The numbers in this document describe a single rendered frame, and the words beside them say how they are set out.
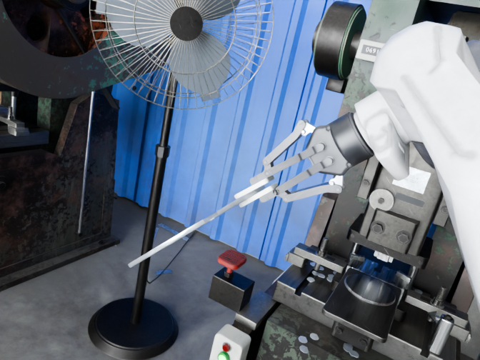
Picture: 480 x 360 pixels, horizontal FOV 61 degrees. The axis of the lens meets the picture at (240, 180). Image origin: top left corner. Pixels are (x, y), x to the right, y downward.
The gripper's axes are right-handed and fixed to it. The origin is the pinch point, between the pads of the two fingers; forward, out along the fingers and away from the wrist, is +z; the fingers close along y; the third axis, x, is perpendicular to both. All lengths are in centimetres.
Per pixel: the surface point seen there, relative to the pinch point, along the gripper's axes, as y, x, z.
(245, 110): 43, -163, 60
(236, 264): -14.1, -22.8, 25.8
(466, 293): -58, -67, -12
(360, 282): -32.7, -34.4, 3.9
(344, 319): -32.9, -16.7, 4.7
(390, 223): -22.3, -34.8, -9.4
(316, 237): -25, -70, 22
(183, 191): 21, -167, 130
